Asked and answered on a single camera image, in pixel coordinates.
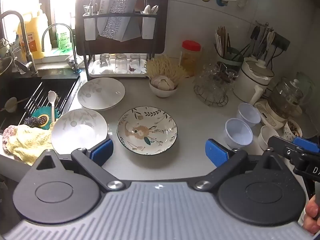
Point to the translucent white plastic bowl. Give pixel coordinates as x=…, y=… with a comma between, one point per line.
x=248, y=113
x=238, y=132

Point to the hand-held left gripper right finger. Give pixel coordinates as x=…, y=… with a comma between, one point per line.
x=216, y=152

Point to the pink patterned cloth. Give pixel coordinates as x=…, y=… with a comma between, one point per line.
x=7, y=135

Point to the pale soup spoons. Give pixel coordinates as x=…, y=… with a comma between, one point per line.
x=150, y=9

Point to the tall steel faucet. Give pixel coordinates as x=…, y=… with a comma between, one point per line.
x=23, y=37

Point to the beige straw bundle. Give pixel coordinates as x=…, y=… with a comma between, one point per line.
x=166, y=66

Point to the bundle of chopsticks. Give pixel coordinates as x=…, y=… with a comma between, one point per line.
x=223, y=41

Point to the orange detergent bottle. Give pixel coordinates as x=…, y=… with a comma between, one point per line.
x=36, y=40

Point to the dark pan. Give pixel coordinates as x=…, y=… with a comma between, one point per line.
x=4, y=66

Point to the black dish rack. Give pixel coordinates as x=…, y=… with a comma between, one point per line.
x=86, y=62

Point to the white drip tray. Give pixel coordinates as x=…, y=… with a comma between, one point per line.
x=117, y=73

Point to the clear drinking glass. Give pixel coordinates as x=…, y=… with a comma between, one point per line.
x=134, y=62
x=120, y=62
x=105, y=60

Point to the hanging utensils rack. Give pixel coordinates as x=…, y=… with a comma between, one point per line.
x=262, y=37

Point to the floral ceramic bowl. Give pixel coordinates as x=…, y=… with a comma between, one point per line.
x=147, y=130

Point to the small white ceramic cup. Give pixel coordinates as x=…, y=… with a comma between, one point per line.
x=266, y=136

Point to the green chopstick holder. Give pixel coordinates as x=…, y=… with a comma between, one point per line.
x=231, y=58

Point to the glass kettle with base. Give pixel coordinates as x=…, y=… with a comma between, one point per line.
x=282, y=102

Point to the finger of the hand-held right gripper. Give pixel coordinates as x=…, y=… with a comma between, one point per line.
x=281, y=146
x=306, y=143

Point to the steel wool scrubber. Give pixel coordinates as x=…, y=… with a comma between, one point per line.
x=31, y=122

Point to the person's right hand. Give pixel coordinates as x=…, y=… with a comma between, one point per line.
x=312, y=215

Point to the white leaf-pattern plate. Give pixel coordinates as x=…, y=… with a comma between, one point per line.
x=78, y=132
x=101, y=93

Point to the black sink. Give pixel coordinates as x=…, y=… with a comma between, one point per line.
x=15, y=90

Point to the white plastic spoon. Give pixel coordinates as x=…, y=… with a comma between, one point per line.
x=52, y=100

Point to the silver patterned box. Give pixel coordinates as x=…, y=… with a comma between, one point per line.
x=117, y=17

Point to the cluster of clear glass cups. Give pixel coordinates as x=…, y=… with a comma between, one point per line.
x=212, y=76

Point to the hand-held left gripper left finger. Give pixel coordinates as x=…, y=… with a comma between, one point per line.
x=101, y=152

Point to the clear glass tumbler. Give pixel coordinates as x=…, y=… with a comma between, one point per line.
x=19, y=62

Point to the white electric pot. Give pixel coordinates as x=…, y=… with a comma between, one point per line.
x=250, y=78

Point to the yellow cloth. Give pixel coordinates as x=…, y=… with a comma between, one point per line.
x=27, y=142

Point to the red-lid plastic jar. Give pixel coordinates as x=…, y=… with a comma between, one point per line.
x=190, y=57

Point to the green label bottle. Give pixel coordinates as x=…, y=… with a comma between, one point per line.
x=63, y=38

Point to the garlic bulbs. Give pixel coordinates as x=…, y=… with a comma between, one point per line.
x=163, y=83

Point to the small patterned bowl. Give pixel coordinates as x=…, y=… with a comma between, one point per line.
x=292, y=130

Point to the roll-up sink rack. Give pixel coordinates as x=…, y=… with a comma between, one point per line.
x=66, y=92

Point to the small curved steel faucet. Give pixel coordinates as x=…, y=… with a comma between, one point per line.
x=72, y=47

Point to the teal sunflower scrubber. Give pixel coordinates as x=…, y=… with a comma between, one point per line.
x=43, y=120

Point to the white utensil holder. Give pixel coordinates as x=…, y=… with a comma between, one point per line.
x=147, y=27
x=90, y=28

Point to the blue pipe cap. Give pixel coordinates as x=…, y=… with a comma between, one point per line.
x=222, y=2

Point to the dark wooden cutting board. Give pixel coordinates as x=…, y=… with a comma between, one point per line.
x=160, y=25

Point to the small white ceramic bowl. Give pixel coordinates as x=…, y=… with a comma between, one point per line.
x=163, y=92

